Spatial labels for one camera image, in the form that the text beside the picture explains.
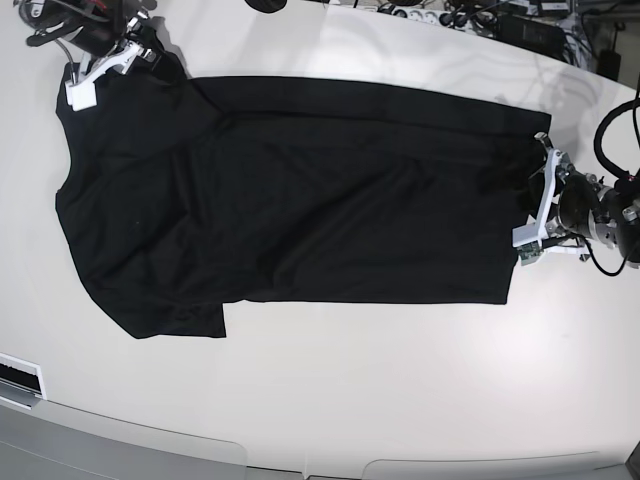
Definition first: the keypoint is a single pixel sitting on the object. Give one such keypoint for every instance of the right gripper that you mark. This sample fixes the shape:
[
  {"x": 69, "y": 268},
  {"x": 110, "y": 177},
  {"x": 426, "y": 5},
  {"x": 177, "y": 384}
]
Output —
[{"x": 101, "y": 44}]

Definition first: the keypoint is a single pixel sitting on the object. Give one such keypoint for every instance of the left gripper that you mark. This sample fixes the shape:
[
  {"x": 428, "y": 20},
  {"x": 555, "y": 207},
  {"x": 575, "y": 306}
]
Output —
[{"x": 579, "y": 213}]

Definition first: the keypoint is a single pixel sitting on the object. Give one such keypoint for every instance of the black t-shirt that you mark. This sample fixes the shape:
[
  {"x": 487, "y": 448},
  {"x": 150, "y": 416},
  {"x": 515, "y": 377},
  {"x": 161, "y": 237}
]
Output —
[{"x": 182, "y": 198}]

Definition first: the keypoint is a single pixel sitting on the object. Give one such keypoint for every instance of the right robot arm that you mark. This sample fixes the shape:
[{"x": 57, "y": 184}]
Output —
[{"x": 47, "y": 18}]

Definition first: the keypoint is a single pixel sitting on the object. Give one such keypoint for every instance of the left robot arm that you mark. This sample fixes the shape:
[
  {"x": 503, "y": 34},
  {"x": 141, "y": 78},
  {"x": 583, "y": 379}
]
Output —
[{"x": 621, "y": 176}]

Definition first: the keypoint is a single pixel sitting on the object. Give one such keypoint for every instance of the small black adapter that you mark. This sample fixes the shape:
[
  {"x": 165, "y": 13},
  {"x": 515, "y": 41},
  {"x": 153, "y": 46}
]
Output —
[{"x": 609, "y": 64}]

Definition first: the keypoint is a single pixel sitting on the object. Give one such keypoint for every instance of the white power strip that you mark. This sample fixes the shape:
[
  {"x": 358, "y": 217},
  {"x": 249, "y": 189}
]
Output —
[{"x": 416, "y": 13}]

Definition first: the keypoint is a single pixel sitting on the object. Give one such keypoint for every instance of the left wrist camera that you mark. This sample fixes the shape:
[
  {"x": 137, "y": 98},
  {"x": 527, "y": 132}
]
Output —
[{"x": 527, "y": 241}]

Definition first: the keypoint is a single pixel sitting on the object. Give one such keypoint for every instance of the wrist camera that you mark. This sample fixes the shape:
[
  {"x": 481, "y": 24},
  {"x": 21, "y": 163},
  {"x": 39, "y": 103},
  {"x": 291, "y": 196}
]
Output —
[
  {"x": 527, "y": 241},
  {"x": 80, "y": 96}
]

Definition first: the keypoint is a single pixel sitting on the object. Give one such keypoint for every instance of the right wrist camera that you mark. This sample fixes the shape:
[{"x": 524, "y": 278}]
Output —
[{"x": 80, "y": 96}]

